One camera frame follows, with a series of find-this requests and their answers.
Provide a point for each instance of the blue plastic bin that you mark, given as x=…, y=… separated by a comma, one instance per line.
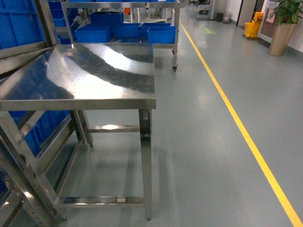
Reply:
x=161, y=35
x=93, y=34
x=126, y=30

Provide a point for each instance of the stainless steel shelf rack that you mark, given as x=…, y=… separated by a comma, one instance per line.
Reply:
x=42, y=77

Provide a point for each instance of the small stainless steel table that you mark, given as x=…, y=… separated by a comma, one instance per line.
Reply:
x=121, y=101

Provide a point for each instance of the rolling steel cart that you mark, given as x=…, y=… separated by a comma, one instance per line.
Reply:
x=175, y=6

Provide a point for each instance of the yellow mop bucket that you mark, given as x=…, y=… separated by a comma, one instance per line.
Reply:
x=252, y=28

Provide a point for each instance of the plant in gold pot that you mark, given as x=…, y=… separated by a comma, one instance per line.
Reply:
x=287, y=14

